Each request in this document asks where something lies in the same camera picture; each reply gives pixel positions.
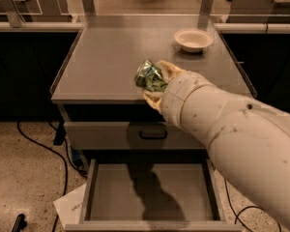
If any black drawer handle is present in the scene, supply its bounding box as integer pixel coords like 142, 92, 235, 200
139, 130, 167, 140

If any black object on floor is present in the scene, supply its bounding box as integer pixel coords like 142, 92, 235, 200
12, 214, 27, 232

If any white horizontal rail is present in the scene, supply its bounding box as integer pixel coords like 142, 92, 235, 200
0, 21, 290, 35

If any grey drawer cabinet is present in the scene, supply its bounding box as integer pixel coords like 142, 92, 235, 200
49, 14, 258, 232

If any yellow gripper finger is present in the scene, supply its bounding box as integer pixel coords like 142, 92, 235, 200
156, 60, 185, 83
143, 90, 163, 113

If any white paper bowl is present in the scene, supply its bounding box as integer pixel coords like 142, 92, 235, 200
174, 29, 214, 53

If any open grey middle drawer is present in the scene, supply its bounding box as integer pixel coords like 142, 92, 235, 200
65, 160, 242, 232

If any black cable floor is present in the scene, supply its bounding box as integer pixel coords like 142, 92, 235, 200
223, 179, 283, 232
16, 121, 89, 232

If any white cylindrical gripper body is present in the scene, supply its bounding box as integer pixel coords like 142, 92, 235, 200
159, 71, 218, 129

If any crushed green can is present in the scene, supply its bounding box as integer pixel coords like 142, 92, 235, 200
134, 60, 167, 92

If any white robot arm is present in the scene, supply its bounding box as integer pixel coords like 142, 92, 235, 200
135, 60, 290, 230

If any black cable left floor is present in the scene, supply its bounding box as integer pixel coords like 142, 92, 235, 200
16, 121, 89, 232

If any grey top drawer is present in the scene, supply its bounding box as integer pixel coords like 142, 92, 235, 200
64, 122, 204, 150

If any left background grey desk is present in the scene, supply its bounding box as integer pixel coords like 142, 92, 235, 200
0, 0, 73, 22

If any black cable right floor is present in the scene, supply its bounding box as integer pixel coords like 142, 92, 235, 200
223, 179, 283, 232

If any white paper sheet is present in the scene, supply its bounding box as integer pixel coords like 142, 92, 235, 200
53, 184, 86, 227

